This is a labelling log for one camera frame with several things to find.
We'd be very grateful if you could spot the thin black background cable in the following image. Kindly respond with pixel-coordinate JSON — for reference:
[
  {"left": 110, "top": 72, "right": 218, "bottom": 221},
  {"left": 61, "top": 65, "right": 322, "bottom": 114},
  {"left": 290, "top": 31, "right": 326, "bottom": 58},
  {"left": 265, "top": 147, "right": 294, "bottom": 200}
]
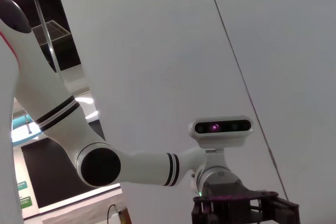
[{"left": 106, "top": 204, "right": 118, "bottom": 224}]

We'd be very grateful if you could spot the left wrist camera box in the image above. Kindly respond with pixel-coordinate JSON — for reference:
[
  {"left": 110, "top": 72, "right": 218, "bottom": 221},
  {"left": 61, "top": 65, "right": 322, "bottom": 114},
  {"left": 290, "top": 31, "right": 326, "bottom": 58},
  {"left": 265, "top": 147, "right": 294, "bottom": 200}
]
[{"left": 188, "top": 115, "right": 254, "bottom": 149}]

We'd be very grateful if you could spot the grey metal pole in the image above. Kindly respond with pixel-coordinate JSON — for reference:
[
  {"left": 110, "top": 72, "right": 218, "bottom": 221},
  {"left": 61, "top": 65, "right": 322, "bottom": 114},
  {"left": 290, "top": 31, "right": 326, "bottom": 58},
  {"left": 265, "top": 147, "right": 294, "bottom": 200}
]
[{"left": 33, "top": 0, "right": 59, "bottom": 74}]

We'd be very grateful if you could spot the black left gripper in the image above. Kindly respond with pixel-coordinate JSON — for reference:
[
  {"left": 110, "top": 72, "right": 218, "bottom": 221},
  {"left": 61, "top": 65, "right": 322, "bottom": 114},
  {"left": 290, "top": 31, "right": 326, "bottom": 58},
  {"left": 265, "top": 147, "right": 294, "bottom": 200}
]
[{"left": 191, "top": 179, "right": 300, "bottom": 224}]

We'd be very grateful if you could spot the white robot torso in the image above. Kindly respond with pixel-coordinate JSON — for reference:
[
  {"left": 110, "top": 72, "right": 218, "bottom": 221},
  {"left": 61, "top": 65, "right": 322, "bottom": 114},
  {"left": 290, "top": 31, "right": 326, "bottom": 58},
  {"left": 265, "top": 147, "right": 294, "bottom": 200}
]
[{"left": 0, "top": 31, "right": 24, "bottom": 224}]

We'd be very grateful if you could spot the teal round ceiling fixture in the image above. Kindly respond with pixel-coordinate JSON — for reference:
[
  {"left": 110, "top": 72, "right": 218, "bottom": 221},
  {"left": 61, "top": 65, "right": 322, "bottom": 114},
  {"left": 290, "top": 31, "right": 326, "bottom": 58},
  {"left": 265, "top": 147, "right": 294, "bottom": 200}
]
[{"left": 10, "top": 115, "right": 44, "bottom": 142}]

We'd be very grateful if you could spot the black wall panel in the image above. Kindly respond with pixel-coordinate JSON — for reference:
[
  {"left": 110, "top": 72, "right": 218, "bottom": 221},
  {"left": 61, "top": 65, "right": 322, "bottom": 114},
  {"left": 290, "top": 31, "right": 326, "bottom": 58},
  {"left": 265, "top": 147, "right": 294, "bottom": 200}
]
[{"left": 20, "top": 136, "right": 89, "bottom": 209}]

